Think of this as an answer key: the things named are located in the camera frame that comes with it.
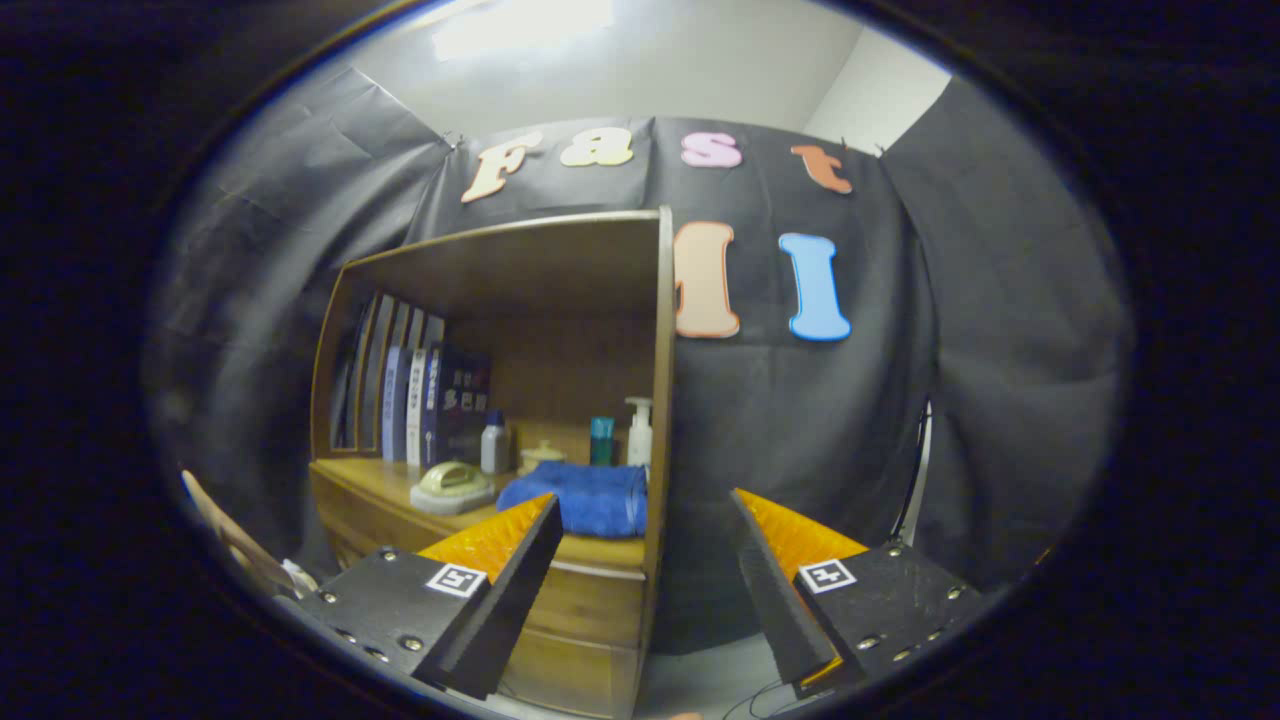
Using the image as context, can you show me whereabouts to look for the folded blue towel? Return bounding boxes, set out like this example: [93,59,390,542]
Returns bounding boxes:
[496,460,649,539]

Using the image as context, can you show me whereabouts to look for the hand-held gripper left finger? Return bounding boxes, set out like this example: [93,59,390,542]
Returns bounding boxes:
[298,492,565,700]

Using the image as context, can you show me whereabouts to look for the wooden cabinet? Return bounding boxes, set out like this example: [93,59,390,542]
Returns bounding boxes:
[308,206,676,719]

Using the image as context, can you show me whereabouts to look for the white book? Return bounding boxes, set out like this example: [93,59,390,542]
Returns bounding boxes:
[405,348,431,468]

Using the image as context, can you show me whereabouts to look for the wooden cabinet door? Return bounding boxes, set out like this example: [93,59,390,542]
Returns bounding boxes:
[490,625,643,719]

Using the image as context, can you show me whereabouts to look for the white bottle with blue cap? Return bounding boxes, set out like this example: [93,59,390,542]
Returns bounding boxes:
[480,410,509,475]

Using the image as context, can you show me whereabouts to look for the backdrop stand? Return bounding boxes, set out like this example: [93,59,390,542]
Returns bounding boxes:
[893,400,934,549]

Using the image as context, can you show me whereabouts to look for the black backdrop cloth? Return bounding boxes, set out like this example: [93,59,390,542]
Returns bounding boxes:
[145,60,1136,651]

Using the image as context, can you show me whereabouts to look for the white pump bottle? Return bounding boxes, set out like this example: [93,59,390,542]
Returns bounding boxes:
[626,396,654,469]

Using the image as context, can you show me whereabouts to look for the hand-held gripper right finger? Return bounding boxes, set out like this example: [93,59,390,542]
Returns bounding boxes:
[730,488,996,699]

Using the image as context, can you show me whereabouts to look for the green scrub brush with handle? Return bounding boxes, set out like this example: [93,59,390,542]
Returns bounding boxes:
[409,460,497,516]

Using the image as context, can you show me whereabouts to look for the wooden countertop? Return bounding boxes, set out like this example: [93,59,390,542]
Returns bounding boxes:
[312,455,649,571]

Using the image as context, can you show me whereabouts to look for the light blue book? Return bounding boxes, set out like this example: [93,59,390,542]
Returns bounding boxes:
[381,346,409,464]

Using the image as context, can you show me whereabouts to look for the dark blue book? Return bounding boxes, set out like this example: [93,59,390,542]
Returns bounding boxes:
[423,343,491,469]

